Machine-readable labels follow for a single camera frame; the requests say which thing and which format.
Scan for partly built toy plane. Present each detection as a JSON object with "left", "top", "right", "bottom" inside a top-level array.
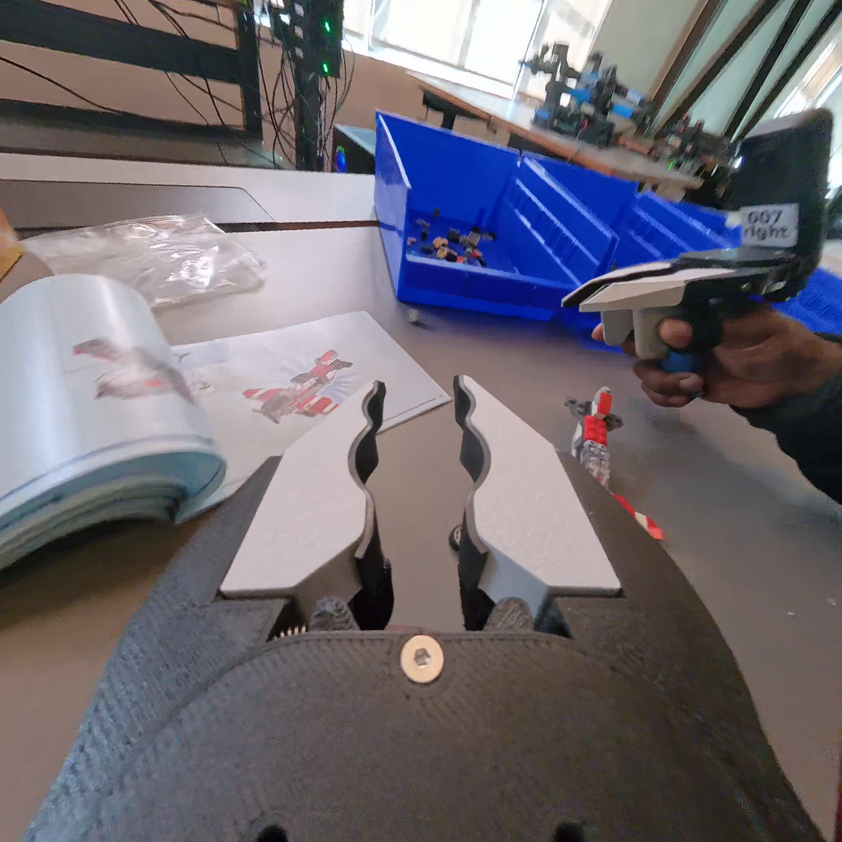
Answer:
[{"left": 564, "top": 387, "right": 624, "bottom": 488}]

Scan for pale blue instruction booklet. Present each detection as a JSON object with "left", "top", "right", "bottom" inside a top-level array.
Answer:
[{"left": 0, "top": 273, "right": 453, "bottom": 570}]

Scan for person's right hand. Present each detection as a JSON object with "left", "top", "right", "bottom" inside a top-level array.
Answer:
[{"left": 591, "top": 304, "right": 831, "bottom": 410}]

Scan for pile of small brick pieces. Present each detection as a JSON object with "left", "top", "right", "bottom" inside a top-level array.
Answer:
[{"left": 407, "top": 209, "right": 497, "bottom": 267}]

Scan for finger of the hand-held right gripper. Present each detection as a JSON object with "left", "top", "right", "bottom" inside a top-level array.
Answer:
[
  {"left": 579, "top": 268, "right": 744, "bottom": 314},
  {"left": 561, "top": 258, "right": 741, "bottom": 307}
]

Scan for red white striped brick wing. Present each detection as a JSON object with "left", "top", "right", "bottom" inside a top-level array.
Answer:
[{"left": 610, "top": 492, "right": 665, "bottom": 542}]

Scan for grey desk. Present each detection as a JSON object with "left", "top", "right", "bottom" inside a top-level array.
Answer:
[{"left": 0, "top": 153, "right": 842, "bottom": 842}]

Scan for black equipment rack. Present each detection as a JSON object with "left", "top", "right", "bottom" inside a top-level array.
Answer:
[{"left": 0, "top": 0, "right": 346, "bottom": 173}]

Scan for computer tower with coloured fans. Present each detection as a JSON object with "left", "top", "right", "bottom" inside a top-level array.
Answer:
[{"left": 332, "top": 124, "right": 377, "bottom": 175}]

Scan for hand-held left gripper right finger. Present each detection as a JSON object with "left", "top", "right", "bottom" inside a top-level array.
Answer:
[{"left": 453, "top": 375, "right": 623, "bottom": 609}]

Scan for long wooden table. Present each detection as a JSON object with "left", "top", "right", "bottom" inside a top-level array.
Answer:
[{"left": 408, "top": 69, "right": 705, "bottom": 192}]

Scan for clear plastic bag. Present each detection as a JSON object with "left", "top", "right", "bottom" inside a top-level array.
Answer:
[{"left": 23, "top": 214, "right": 267, "bottom": 310}]

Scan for yellow toy brick box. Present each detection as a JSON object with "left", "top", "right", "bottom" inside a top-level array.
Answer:
[{"left": 0, "top": 209, "right": 26, "bottom": 284}]

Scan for black blue robot arms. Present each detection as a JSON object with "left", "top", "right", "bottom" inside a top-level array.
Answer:
[{"left": 520, "top": 43, "right": 659, "bottom": 142}]

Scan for dark grey flat panel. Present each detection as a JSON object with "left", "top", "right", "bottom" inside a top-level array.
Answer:
[{"left": 0, "top": 181, "right": 276, "bottom": 230}]

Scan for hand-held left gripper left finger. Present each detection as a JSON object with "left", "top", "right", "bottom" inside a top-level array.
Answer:
[{"left": 219, "top": 380, "right": 396, "bottom": 603}]

